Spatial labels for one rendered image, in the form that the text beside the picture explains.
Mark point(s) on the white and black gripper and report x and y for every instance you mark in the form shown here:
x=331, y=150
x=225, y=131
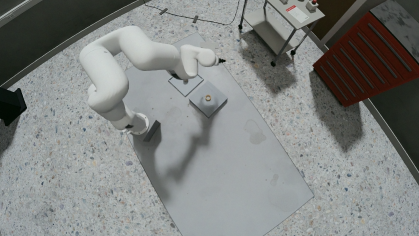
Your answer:
x=219, y=60

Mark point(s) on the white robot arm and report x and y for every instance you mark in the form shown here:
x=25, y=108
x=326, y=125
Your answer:
x=112, y=84

